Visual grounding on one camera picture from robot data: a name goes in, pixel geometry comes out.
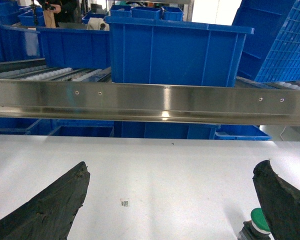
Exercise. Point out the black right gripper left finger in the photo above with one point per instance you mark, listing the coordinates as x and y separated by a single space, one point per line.
50 214

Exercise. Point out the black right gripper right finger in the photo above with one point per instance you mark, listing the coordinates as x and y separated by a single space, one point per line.
279 201

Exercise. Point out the green push button switch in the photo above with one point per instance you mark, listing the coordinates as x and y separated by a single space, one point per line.
256 228

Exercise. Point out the small tag sticker on table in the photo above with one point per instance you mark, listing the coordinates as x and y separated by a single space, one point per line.
125 202

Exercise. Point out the tilted blue crate right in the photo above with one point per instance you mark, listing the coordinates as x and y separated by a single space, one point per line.
272 52

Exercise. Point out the blue bin left of centre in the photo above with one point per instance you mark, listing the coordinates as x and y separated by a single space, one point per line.
75 48

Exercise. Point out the large blue plastic bin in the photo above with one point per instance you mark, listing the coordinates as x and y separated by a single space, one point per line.
165 52

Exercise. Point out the person in dark clothes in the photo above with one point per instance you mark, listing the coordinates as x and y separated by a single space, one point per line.
63 10

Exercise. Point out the stainless steel shelf rail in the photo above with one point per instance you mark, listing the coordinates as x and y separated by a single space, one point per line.
148 103

